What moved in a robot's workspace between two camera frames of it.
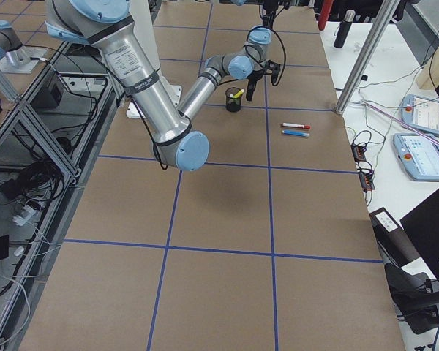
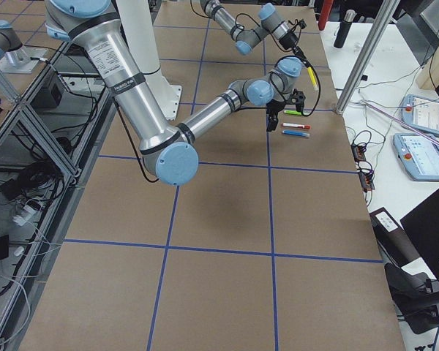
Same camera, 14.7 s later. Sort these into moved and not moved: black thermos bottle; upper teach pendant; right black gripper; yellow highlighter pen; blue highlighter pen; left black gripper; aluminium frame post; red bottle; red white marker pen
Moved: yellow highlighter pen; left black gripper; right black gripper
Not moved: red white marker pen; blue highlighter pen; aluminium frame post; red bottle; upper teach pendant; black thermos bottle
